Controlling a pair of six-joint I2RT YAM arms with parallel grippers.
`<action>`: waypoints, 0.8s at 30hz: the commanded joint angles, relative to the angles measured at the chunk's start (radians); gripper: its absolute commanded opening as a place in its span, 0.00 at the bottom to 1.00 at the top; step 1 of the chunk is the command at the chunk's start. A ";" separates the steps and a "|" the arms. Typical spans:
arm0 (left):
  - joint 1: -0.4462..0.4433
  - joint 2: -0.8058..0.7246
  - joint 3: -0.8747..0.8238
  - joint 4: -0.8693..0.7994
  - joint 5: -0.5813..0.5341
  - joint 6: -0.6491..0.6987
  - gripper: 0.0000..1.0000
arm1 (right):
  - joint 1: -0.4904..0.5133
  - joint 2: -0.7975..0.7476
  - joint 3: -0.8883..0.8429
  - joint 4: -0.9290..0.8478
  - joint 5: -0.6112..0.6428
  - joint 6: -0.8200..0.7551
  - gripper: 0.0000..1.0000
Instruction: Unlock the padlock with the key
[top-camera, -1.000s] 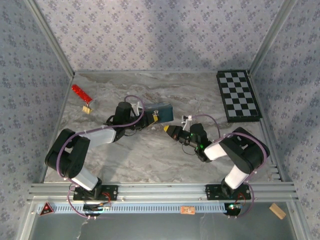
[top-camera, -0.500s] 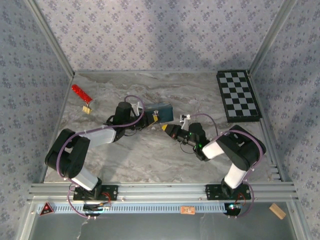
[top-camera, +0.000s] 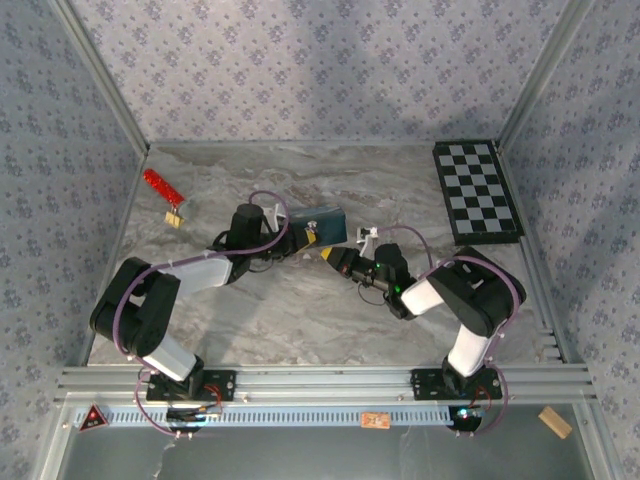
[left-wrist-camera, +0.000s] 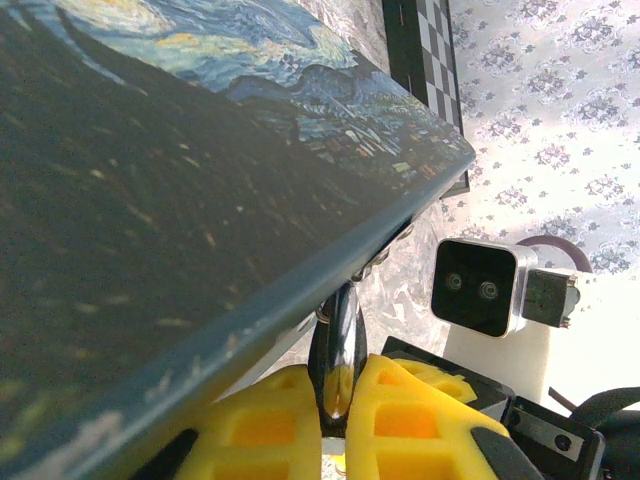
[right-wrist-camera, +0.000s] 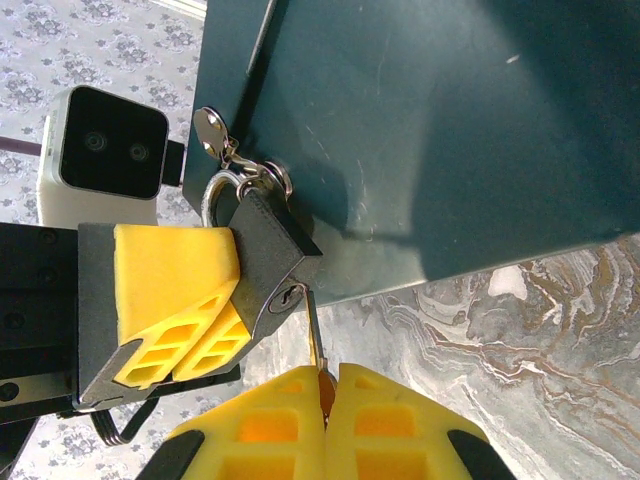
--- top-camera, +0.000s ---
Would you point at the small controller board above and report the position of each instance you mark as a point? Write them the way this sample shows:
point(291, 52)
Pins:
point(467, 415)
point(195, 415)

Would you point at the red triangle warning sticker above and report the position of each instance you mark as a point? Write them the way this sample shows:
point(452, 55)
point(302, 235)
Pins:
point(93, 417)

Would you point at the aluminium side rail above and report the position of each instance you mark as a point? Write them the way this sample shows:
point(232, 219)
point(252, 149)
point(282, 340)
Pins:
point(116, 255)
point(537, 270)

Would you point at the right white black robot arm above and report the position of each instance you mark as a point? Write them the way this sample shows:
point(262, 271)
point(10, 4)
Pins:
point(475, 300)

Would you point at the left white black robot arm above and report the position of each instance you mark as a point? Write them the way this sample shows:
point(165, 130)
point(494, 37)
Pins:
point(135, 310)

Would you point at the wooden block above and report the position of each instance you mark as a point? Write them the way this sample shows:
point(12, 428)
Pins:
point(555, 422)

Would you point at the orange label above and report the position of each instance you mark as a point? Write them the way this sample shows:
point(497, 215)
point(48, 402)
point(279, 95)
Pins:
point(375, 420)

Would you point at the red stick with wooden block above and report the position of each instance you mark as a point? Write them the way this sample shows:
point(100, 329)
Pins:
point(162, 187)

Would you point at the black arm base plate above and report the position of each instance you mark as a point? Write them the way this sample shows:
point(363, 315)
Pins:
point(425, 385)
point(225, 385)

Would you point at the small gold clip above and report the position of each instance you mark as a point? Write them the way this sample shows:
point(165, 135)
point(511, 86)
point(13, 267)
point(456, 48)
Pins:
point(175, 219)

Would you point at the black grey checkerboard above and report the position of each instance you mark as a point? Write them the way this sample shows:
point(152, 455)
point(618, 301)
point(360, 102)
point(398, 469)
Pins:
point(475, 190)

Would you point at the aluminium frame post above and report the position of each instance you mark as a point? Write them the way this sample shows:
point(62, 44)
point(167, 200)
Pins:
point(103, 75)
point(543, 75)

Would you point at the long aluminium base rail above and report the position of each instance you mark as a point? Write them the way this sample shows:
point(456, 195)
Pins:
point(325, 382)

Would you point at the starry night print box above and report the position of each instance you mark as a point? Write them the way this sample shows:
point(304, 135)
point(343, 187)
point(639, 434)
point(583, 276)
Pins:
point(330, 222)

